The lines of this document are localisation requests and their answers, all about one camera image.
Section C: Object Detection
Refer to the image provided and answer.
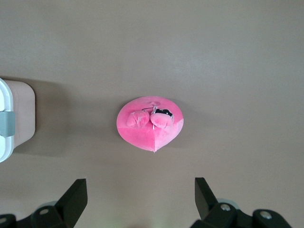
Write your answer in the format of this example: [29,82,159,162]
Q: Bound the white box lid grey clips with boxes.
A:
[0,77,17,163]

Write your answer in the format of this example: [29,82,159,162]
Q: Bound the pink plush toy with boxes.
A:
[116,95,185,153]

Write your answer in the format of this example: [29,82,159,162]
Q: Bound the pink plastic storage box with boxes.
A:
[0,79,36,149]

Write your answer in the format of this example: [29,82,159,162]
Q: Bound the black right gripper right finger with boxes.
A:
[190,177,292,228]

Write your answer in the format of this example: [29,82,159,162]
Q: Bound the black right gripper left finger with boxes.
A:
[0,178,88,228]

